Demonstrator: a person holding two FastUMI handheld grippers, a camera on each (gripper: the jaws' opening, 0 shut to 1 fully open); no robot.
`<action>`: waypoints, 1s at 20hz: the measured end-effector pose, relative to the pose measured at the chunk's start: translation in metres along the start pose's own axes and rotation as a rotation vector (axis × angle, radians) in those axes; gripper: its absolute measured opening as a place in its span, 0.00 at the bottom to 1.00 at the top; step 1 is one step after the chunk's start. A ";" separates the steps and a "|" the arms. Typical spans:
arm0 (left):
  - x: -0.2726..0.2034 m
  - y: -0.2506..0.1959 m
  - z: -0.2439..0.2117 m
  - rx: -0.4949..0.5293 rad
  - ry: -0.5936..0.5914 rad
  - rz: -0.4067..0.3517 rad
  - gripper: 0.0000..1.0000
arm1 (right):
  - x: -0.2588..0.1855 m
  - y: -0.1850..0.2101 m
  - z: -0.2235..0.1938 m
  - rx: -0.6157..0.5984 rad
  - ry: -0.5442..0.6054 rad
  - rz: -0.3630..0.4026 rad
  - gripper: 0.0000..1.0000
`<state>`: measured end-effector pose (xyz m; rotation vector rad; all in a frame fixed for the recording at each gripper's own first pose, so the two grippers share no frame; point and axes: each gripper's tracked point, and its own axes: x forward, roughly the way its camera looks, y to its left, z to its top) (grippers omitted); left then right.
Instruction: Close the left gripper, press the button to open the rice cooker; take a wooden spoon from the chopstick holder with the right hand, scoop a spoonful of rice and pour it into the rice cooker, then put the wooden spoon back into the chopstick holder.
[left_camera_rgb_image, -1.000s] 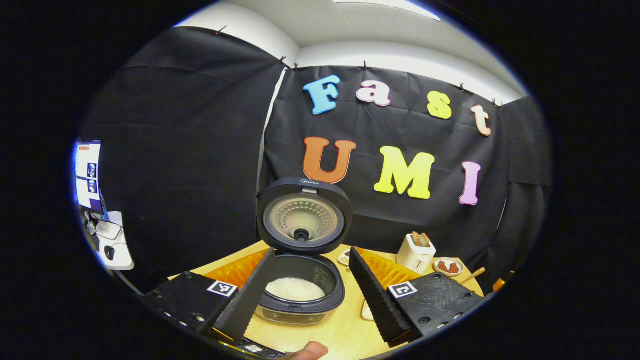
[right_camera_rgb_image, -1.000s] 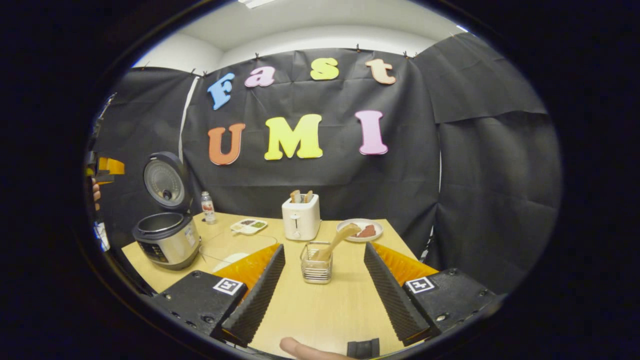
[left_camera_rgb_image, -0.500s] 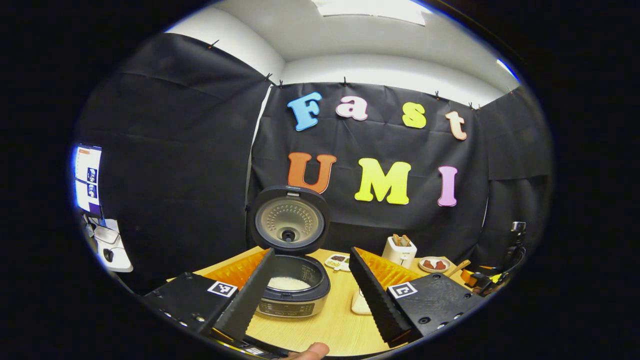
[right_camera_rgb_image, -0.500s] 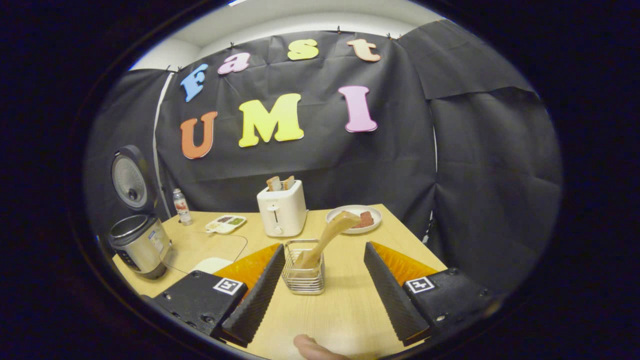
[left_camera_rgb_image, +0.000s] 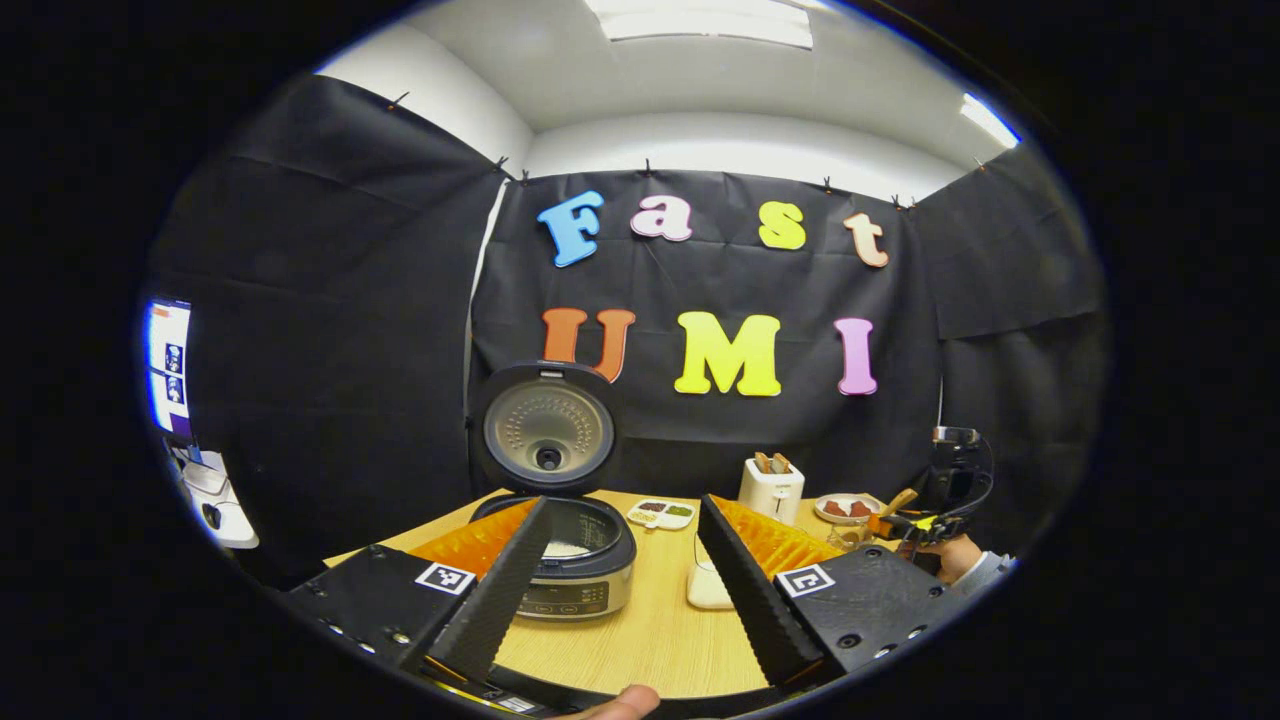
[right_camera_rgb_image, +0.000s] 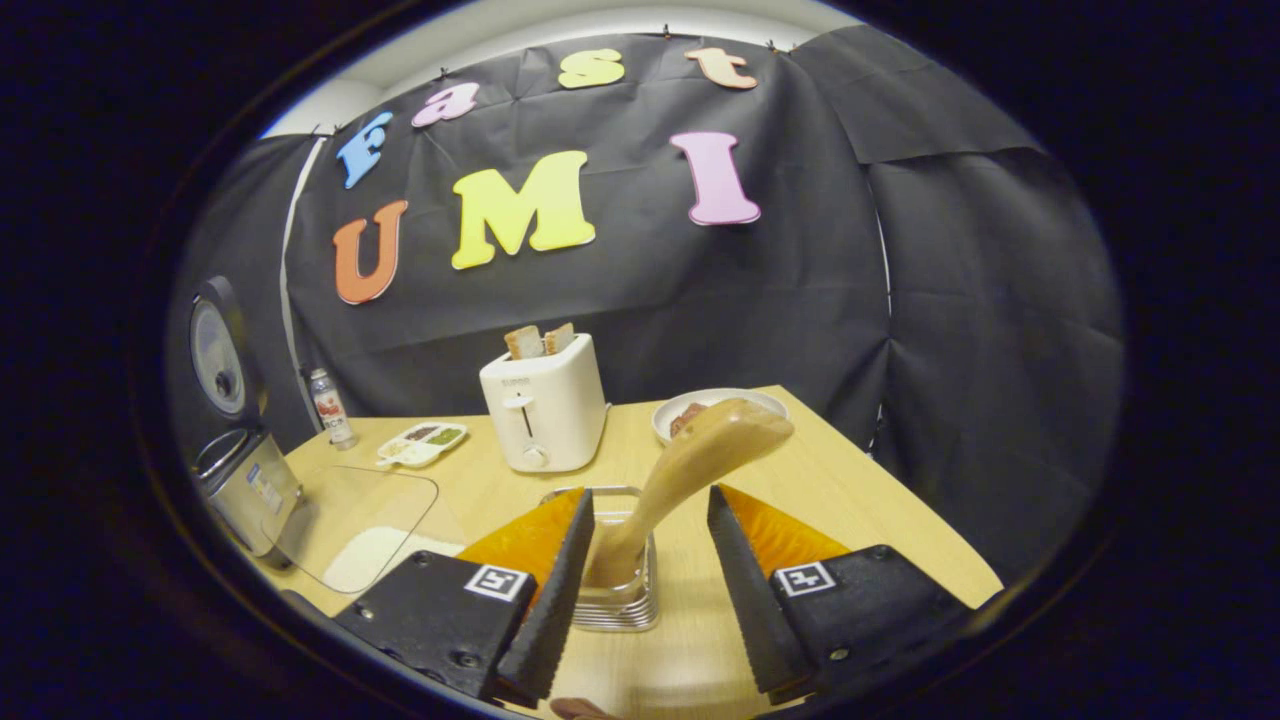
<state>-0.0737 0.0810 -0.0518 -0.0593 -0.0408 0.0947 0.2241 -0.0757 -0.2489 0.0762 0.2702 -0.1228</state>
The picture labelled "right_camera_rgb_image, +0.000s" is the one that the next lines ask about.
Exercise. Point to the clear container of rice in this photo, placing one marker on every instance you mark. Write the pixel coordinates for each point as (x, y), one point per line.
(370, 560)

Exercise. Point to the black backdrop cloth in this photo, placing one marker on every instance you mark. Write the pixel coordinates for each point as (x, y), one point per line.
(650, 300)

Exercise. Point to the red meat piece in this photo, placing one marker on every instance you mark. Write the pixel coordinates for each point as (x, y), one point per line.
(687, 418)

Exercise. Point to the silver rice cooker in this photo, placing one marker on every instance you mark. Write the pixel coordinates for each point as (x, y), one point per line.
(250, 490)

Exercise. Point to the toast slice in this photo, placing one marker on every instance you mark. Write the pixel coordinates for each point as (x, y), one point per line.
(560, 338)
(524, 343)

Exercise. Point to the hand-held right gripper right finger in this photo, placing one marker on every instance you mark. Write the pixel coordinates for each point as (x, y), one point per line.
(745, 600)

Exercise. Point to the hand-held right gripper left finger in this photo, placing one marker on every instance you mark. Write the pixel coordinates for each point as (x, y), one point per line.
(555, 600)

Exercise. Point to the white plate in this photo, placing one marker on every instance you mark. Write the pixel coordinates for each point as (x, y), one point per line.
(740, 396)

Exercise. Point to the small bottle with red label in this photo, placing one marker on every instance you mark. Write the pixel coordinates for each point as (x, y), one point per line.
(330, 410)

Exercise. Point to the white toaster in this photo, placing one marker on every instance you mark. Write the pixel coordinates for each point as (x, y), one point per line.
(550, 400)

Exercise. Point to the wooden spoon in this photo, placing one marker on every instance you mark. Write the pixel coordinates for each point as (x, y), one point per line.
(700, 450)

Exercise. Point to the white divided dish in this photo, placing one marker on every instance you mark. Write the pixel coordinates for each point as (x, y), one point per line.
(422, 443)

